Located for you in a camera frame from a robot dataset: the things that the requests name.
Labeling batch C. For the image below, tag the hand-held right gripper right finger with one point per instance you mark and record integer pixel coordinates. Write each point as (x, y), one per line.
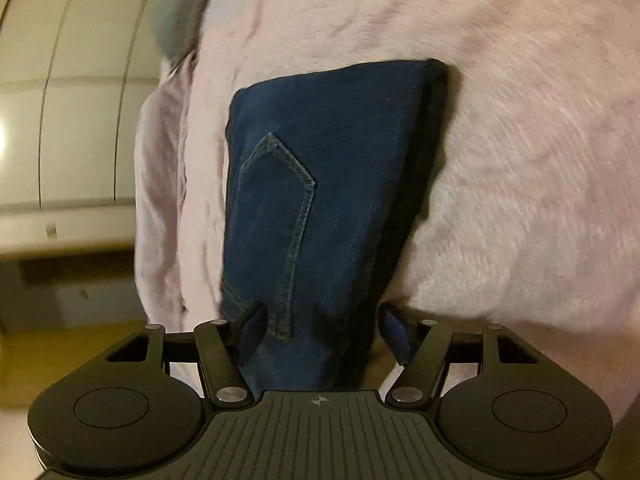
(397, 335)

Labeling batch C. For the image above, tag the grey pillow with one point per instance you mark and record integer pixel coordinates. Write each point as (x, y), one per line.
(175, 20)

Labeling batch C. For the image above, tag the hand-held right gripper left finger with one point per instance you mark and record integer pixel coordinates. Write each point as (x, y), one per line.
(252, 332)

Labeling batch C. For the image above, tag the pink fleece blanket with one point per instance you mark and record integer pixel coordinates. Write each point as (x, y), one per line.
(525, 160)

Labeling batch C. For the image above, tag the white wardrobe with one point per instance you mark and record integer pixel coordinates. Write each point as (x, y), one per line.
(85, 110)

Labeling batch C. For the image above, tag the dark blue jeans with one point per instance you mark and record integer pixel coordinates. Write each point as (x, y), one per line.
(325, 185)

